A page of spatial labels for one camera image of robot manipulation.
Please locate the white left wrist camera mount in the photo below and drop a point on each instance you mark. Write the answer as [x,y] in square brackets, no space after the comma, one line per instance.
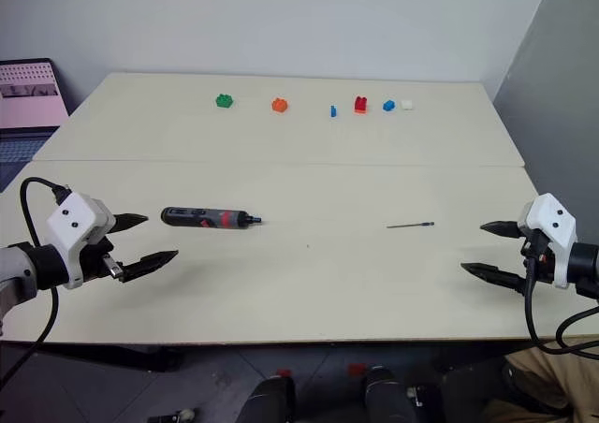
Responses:
[77,217]

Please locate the tan cloth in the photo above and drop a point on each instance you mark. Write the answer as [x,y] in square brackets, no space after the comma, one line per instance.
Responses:
[557,385]

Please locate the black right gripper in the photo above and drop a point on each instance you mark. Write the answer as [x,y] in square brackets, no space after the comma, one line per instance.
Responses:
[538,259]

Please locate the black red electric screwdriver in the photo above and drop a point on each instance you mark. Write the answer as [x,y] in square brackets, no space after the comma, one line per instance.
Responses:
[206,217]

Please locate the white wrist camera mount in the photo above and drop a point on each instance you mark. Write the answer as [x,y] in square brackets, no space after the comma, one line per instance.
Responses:
[554,222]
[77,217]

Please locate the red toy brick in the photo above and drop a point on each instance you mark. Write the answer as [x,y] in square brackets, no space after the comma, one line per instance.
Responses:
[360,105]

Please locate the dark rounded shape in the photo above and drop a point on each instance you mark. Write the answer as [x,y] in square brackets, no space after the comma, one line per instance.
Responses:
[271,399]
[388,395]

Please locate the grey partition panel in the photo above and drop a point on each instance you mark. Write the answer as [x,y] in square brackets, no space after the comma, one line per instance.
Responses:
[557,91]

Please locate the small blue toy brick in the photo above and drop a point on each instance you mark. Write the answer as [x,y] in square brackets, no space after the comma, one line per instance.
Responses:
[389,106]

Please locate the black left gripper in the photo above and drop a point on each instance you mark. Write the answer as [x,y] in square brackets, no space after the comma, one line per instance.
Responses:
[96,259]

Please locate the thin metal screwdriver bit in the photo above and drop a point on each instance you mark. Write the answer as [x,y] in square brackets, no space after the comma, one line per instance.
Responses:
[409,225]

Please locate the laptop with pink screen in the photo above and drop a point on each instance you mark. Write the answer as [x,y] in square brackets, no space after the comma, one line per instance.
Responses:
[28,105]

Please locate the small caster wheel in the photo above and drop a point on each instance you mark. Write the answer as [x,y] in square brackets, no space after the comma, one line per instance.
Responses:
[185,414]

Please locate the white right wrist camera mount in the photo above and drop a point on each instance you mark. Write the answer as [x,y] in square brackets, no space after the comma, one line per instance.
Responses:
[554,222]

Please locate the orange toy brick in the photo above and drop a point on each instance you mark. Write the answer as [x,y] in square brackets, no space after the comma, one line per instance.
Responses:
[280,105]

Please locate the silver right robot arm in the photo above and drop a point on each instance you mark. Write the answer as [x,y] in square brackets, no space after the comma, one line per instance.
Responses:
[585,264]

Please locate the green toy brick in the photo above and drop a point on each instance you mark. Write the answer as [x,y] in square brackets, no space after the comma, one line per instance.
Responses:
[224,101]

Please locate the slim blue toy brick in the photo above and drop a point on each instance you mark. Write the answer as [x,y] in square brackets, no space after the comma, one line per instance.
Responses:
[333,111]

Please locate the white toy brick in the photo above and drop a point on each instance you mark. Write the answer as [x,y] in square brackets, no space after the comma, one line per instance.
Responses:
[407,104]

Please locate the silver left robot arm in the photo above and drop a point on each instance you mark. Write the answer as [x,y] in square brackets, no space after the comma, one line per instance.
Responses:
[18,268]

